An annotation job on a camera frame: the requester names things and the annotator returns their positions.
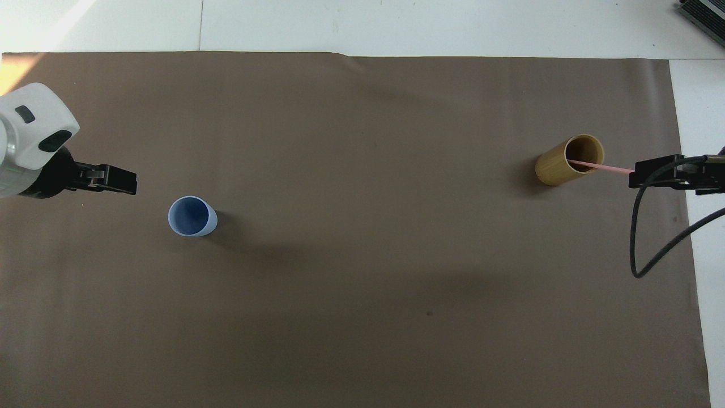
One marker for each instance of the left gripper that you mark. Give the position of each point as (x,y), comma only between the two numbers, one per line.
(56,177)

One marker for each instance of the bamboo cup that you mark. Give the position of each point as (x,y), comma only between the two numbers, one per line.
(552,168)

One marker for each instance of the pink chopstick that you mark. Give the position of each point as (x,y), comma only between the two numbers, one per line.
(606,167)

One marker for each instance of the blue cup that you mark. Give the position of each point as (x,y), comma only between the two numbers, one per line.
(191,216)

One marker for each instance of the black stand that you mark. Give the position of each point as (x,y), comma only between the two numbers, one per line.
(705,16)

